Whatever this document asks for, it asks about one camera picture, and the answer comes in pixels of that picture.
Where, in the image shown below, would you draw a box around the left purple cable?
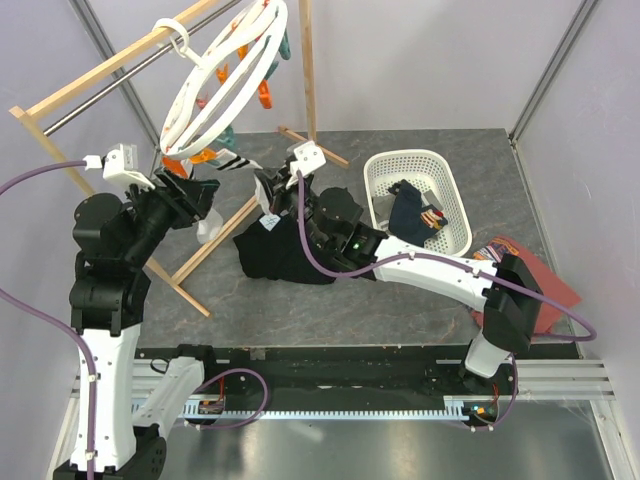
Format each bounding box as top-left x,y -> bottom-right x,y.
0,158 -> 99,480

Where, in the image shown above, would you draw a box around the grey sock with white stripes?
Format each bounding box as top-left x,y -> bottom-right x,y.
372,194 -> 396,230

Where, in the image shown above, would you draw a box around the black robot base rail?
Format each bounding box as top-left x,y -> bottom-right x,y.
134,340 -> 519,406

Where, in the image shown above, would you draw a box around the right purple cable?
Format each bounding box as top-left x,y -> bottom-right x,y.
295,169 -> 598,342

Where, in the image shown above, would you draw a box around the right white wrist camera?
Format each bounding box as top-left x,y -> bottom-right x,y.
287,140 -> 326,177

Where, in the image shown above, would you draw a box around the white perforated laundry basket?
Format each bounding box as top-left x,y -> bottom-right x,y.
363,149 -> 472,257

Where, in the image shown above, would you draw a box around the wooden drying rack frame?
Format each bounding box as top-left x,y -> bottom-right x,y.
7,0 -> 351,319

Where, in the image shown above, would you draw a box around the dark navy sock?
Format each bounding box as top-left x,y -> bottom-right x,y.
395,207 -> 449,247

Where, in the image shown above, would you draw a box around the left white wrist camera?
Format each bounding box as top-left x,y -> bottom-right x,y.
83,143 -> 156,190

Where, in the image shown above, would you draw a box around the red printed t-shirt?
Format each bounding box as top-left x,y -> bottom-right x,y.
472,235 -> 581,334

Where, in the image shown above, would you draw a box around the white round clip hanger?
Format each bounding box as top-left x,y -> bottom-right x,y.
154,1 -> 290,178

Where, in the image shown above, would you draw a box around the white sock black stripes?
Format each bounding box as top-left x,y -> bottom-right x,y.
213,149 -> 271,214

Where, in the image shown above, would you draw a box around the metal rack rod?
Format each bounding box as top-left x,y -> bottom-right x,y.
44,1 -> 239,137

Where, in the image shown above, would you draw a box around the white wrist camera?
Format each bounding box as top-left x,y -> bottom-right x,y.
287,140 -> 326,177
83,143 -> 156,190

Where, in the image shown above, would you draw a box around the black folded garment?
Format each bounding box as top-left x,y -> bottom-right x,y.
233,215 -> 336,285

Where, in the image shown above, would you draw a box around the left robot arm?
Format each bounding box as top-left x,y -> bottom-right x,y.
53,169 -> 220,479

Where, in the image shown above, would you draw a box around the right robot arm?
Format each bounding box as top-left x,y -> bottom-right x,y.
254,166 -> 542,394

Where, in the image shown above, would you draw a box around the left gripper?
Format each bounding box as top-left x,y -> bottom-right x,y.
123,164 -> 220,264

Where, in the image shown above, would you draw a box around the white slotted cable duct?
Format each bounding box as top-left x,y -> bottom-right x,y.
178,398 -> 471,422

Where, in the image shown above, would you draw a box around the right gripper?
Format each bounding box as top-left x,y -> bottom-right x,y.
256,166 -> 331,251

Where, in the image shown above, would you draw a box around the purple cable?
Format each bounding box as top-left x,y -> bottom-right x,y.
295,169 -> 598,342
0,158 -> 99,480

